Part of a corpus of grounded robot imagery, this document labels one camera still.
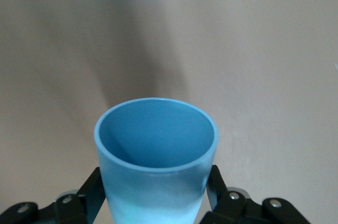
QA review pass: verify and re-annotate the light blue plastic cup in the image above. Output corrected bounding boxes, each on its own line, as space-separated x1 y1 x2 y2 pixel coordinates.
94 97 220 224

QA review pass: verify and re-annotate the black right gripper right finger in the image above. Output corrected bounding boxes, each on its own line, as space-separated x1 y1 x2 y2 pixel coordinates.
203 164 309 224

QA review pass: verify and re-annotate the brown table cover mat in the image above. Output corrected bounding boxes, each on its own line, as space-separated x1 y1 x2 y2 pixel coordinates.
0 0 338 224

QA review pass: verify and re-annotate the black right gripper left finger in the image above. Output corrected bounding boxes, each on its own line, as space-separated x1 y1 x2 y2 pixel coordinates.
0 167 106 224

